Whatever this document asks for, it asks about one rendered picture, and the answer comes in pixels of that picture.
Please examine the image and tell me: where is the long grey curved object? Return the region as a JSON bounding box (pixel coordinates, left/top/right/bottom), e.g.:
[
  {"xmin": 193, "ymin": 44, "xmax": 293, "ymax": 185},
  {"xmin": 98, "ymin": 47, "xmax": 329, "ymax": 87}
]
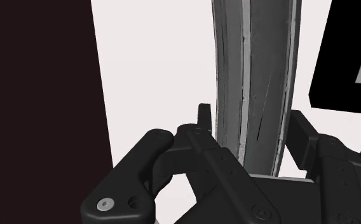
[{"xmin": 211, "ymin": 0, "xmax": 303, "ymax": 178}]

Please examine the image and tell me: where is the black box with grey panel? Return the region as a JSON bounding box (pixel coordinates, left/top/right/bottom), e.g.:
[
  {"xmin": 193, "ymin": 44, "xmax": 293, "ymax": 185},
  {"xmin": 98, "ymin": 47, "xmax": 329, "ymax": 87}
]
[{"xmin": 308, "ymin": 0, "xmax": 361, "ymax": 116}]

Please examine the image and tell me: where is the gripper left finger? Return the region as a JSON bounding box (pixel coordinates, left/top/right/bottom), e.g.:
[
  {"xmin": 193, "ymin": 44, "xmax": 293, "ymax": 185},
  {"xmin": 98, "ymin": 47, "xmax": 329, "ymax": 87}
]
[{"xmin": 80, "ymin": 103, "xmax": 282, "ymax": 224}]

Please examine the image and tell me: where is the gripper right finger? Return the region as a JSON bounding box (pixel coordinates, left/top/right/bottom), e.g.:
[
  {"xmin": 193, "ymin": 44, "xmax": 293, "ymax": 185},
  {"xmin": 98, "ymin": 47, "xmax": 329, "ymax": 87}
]
[{"xmin": 287, "ymin": 109, "xmax": 361, "ymax": 224}]

